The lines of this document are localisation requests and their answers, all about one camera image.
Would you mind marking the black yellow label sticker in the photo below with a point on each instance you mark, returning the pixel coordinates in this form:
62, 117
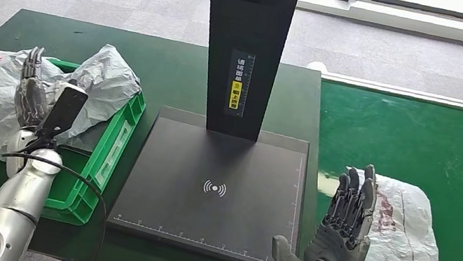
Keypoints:
238, 83

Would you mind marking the silver conveyor side rail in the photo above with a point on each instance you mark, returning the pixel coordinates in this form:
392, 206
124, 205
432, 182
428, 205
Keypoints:
407, 92

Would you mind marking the white round conveyor cap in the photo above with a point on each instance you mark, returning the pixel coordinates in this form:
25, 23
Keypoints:
316, 66

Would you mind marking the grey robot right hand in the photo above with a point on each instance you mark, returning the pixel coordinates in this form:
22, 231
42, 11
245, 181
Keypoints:
337, 255

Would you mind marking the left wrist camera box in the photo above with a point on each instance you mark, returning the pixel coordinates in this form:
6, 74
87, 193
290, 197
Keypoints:
65, 111

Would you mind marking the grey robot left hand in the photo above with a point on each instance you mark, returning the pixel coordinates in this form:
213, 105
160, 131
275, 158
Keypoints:
31, 103

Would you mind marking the black inbound scanner machine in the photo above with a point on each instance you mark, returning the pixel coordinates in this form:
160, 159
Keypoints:
231, 162

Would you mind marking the dark green table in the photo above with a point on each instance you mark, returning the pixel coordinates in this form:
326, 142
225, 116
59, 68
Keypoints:
86, 42

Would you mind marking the green plastic crate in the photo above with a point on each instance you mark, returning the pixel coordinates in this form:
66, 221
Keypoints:
65, 195

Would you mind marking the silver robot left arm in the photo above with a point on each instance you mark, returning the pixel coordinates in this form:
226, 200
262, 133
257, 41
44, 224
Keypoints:
16, 206

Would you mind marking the green conveyor belt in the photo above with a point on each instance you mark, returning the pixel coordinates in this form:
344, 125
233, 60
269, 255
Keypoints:
422, 142

